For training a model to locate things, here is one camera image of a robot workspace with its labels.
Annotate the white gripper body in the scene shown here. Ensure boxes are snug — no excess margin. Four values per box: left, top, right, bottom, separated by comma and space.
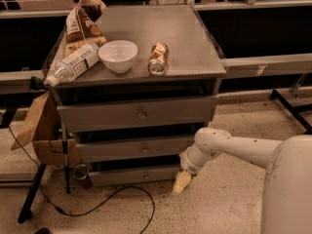
179, 144, 212, 176

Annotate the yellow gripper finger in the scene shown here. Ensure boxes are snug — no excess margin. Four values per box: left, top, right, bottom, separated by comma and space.
173, 171, 192, 195

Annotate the grey bottom drawer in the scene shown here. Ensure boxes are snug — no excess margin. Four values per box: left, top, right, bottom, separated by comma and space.
89, 164, 179, 187

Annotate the grey drawer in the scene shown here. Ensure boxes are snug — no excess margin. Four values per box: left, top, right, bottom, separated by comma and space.
76, 134, 195, 163
89, 164, 179, 187
58, 96, 218, 133

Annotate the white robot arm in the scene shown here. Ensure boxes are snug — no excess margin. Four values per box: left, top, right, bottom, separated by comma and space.
173, 127, 312, 234

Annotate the grey top drawer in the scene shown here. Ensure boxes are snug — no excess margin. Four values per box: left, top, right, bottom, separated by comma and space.
58, 96, 218, 133

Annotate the grey drawer cabinet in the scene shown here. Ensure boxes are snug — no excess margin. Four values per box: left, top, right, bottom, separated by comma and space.
43, 4, 227, 189

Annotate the grey middle drawer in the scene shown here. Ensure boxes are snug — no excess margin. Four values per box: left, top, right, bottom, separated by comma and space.
76, 134, 195, 163

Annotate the brown cup on floor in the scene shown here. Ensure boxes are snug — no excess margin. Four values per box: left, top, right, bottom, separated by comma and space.
73, 164, 93, 189

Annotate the metal drink can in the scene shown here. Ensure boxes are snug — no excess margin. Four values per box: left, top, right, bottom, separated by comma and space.
148, 43, 169, 76

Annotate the black stand base right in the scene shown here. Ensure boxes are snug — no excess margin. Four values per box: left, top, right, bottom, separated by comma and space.
270, 90, 312, 135

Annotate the thin black tripod pole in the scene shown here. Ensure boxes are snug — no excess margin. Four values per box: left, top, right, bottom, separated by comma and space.
61, 121, 70, 194

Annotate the white bowl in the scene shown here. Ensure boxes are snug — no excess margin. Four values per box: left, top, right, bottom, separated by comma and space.
98, 40, 138, 73

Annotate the cardboard box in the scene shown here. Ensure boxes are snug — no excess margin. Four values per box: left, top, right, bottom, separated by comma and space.
10, 91, 82, 167

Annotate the clear plastic water bottle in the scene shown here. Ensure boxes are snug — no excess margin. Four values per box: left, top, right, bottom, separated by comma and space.
46, 43, 99, 87

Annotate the black stand leg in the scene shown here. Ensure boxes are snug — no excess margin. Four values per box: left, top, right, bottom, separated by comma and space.
18, 164, 46, 224

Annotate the brown chip bag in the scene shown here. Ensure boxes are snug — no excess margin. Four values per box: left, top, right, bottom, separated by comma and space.
66, 0, 106, 46

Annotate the black cable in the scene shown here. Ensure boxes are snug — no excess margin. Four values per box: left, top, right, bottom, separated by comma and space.
0, 112, 156, 234

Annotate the grey metal rail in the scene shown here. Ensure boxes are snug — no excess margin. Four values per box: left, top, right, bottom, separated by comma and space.
222, 54, 312, 79

